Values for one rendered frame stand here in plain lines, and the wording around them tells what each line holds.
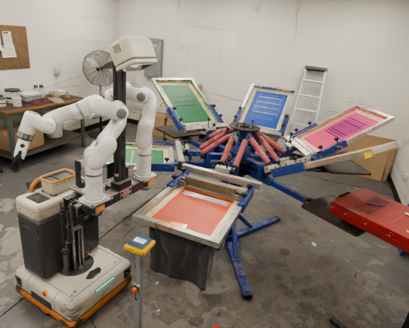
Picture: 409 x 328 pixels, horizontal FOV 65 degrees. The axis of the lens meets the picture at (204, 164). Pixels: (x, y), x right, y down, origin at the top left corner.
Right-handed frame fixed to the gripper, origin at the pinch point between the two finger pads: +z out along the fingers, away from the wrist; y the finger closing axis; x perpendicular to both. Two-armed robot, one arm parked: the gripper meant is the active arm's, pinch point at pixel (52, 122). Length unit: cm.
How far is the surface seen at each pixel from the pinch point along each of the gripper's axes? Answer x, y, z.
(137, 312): -120, -49, -3
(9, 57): 90, 338, 46
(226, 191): -84, -21, -91
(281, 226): -207, 83, -182
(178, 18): 91, 422, -255
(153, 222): -72, -44, -32
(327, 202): -122, -37, -164
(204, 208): -86, -28, -69
